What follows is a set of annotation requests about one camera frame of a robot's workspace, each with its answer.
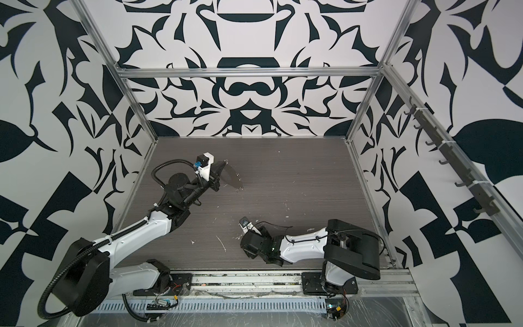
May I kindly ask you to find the perforated metal ring plate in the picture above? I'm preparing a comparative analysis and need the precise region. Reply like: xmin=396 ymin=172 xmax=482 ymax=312
xmin=220 ymin=160 xmax=244 ymax=192

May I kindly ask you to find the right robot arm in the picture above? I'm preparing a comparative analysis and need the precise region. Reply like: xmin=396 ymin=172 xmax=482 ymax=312
xmin=239 ymin=217 xmax=381 ymax=296

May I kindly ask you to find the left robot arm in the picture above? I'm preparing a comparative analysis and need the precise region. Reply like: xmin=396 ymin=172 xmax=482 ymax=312
xmin=37 ymin=157 xmax=228 ymax=320

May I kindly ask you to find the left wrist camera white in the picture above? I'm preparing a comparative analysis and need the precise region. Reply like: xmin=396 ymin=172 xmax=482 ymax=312
xmin=193 ymin=153 xmax=215 ymax=181

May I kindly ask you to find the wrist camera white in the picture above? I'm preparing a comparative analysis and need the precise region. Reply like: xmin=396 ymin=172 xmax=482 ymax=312
xmin=239 ymin=217 xmax=262 ymax=235
xmin=193 ymin=153 xmax=215 ymax=181

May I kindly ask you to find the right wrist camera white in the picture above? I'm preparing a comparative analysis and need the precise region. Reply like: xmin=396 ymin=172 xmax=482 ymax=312
xmin=239 ymin=217 xmax=262 ymax=235

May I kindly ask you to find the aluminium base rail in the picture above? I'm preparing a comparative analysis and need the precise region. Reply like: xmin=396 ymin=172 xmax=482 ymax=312
xmin=71 ymin=268 xmax=419 ymax=301

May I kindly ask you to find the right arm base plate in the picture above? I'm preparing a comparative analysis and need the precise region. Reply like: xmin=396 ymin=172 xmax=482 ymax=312
xmin=301 ymin=272 xmax=359 ymax=296

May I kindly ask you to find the white slotted cable duct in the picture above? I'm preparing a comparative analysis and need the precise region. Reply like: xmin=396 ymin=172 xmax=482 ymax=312
xmin=81 ymin=299 xmax=328 ymax=315

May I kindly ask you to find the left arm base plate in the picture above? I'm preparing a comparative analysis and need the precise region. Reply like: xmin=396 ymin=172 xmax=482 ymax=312
xmin=132 ymin=273 xmax=193 ymax=296

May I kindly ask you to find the right circuit board with wires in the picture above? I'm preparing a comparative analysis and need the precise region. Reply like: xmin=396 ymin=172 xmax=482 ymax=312
xmin=326 ymin=297 xmax=350 ymax=321

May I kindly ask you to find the circuit board with wires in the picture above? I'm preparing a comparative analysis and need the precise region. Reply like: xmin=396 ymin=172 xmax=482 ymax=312
xmin=147 ymin=296 xmax=179 ymax=311
xmin=326 ymin=297 xmax=350 ymax=321

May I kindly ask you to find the left circuit board with wires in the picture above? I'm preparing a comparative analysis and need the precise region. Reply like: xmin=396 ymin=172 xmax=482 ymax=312
xmin=147 ymin=296 xmax=179 ymax=311

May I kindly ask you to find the horizontal aluminium frame bar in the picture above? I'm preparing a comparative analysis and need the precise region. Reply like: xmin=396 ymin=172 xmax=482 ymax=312
xmin=117 ymin=67 xmax=379 ymax=78

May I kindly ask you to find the black corrugated cable hose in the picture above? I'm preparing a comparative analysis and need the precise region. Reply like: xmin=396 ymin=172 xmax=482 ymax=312
xmin=36 ymin=159 xmax=197 ymax=320

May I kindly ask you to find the wall hook rail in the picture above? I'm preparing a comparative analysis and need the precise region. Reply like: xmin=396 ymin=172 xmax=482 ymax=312
xmin=405 ymin=104 xmax=501 ymax=216

